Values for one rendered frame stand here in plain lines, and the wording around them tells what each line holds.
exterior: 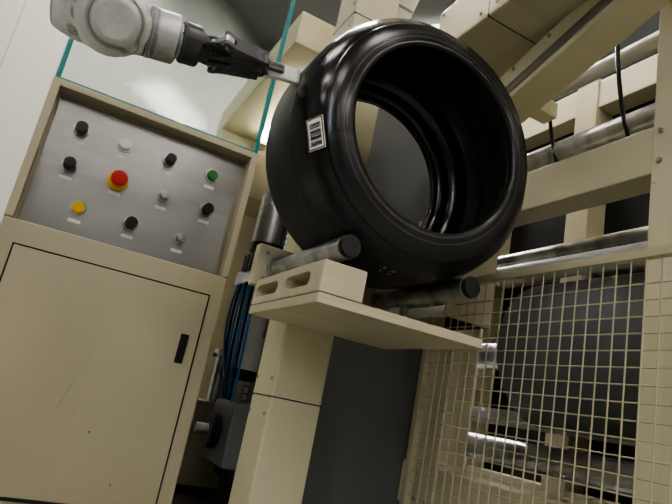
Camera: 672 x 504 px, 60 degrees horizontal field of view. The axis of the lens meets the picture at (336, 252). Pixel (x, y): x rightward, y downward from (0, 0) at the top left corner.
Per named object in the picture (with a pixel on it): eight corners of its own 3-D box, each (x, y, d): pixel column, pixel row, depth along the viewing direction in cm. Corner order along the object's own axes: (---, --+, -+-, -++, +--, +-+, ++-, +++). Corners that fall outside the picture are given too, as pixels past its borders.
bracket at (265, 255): (246, 284, 134) (256, 244, 136) (391, 325, 150) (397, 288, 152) (251, 283, 131) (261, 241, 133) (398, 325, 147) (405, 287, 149)
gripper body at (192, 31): (186, 10, 104) (236, 27, 108) (176, 33, 111) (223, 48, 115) (181, 48, 102) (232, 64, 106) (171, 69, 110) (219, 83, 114)
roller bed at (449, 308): (402, 319, 166) (418, 221, 174) (443, 331, 172) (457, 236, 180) (445, 315, 149) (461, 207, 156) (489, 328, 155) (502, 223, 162)
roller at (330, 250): (269, 259, 134) (288, 260, 136) (269, 279, 134) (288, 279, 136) (339, 232, 104) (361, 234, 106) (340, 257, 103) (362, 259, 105)
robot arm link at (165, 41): (145, 20, 109) (177, 31, 112) (139, 65, 107) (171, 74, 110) (154, -6, 101) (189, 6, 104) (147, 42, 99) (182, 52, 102)
